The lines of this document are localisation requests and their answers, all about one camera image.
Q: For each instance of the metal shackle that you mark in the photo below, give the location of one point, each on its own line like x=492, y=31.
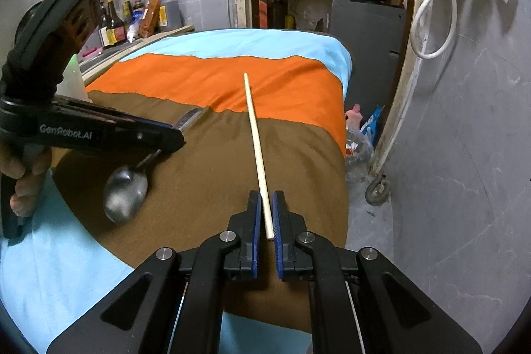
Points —
x=377, y=192

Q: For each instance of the blue packet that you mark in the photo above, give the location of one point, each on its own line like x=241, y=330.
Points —
x=372, y=126

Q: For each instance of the person's left hand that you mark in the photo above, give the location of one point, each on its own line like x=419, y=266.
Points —
x=25, y=171

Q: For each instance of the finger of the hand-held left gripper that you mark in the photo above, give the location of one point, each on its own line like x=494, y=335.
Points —
x=161, y=138

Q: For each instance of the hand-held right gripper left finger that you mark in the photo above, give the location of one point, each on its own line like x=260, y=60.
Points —
x=255, y=242

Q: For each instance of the large oil jug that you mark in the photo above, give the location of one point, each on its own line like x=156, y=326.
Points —
x=170, y=9

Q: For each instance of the grey metal cabinet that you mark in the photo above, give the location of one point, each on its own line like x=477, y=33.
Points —
x=365, y=47

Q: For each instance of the blue orange brown striped blanket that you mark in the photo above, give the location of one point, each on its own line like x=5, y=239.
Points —
x=207, y=171

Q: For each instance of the silver metal utensil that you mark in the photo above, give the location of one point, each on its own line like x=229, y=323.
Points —
x=191, y=118

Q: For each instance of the dark soy sauce bottle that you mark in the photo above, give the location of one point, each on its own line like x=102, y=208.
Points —
x=102, y=30
x=115, y=26

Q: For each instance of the light wooden chopstick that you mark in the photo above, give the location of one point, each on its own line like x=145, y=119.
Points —
x=255, y=138

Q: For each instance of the brown snack packet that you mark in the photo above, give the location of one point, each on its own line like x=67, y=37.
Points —
x=150, y=18

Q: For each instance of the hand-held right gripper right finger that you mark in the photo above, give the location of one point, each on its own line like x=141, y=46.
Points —
x=280, y=242

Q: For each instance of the pink bottle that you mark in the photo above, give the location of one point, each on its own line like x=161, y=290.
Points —
x=353, y=117

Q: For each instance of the clear crumpled plastic bag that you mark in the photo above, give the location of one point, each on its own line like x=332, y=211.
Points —
x=357, y=157

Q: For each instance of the large metal spoon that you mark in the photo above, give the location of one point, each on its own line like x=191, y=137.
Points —
x=124, y=194

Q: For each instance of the wooden door frame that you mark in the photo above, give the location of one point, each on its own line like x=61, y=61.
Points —
x=402, y=68

